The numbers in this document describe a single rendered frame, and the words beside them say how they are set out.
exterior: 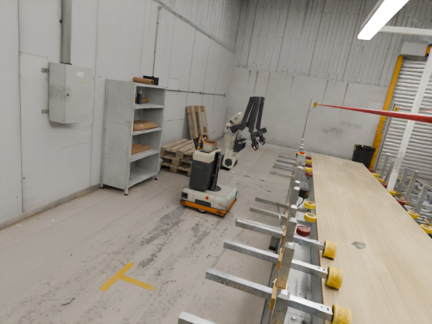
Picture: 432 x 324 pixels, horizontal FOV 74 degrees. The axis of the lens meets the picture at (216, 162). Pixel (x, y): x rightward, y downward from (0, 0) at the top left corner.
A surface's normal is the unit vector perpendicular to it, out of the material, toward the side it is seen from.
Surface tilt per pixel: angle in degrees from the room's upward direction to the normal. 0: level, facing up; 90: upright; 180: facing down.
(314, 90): 90
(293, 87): 90
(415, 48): 90
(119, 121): 90
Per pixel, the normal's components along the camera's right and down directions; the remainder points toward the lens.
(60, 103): -0.30, 0.19
